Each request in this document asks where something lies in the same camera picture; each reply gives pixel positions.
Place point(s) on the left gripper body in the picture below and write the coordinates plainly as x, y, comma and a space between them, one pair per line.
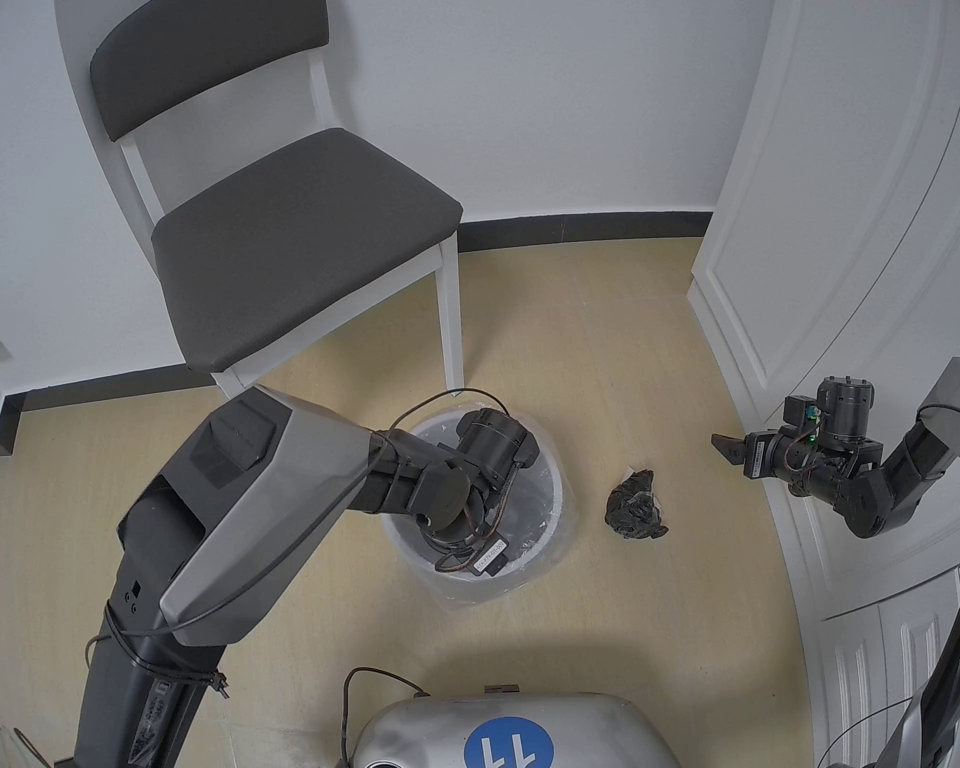
480, 555

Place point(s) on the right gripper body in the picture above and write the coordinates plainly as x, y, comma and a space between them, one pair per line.
776, 454

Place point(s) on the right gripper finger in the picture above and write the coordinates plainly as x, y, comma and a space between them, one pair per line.
736, 445

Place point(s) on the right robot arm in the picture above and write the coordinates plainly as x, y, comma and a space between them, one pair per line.
877, 495

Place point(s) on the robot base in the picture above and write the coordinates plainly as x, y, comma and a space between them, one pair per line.
420, 735

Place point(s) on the black plastic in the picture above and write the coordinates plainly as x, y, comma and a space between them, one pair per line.
634, 510

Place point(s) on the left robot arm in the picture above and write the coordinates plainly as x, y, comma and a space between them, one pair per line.
262, 487

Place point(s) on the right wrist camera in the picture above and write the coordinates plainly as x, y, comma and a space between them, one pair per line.
796, 411

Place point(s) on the clear plastic bag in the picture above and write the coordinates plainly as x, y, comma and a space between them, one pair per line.
480, 596

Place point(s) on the white wardrobe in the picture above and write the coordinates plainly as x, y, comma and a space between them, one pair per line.
825, 225

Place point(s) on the grey padded white chair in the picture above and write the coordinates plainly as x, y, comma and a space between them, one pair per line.
300, 247

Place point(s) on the grey trash bin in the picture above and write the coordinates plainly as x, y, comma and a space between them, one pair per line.
420, 559

